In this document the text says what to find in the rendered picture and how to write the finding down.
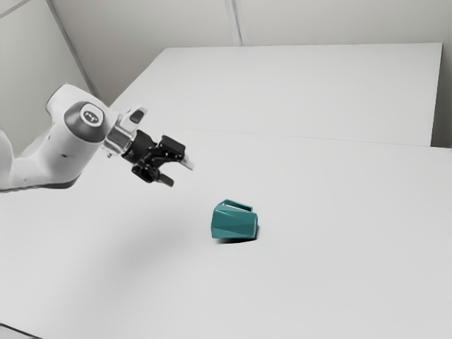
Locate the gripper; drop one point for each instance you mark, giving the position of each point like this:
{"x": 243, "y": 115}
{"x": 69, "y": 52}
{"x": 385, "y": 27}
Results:
{"x": 143, "y": 146}

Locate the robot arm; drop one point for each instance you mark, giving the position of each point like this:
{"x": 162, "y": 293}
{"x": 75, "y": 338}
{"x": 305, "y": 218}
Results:
{"x": 53, "y": 152}

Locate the teal faceted mug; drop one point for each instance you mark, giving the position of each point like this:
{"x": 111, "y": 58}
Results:
{"x": 234, "y": 224}

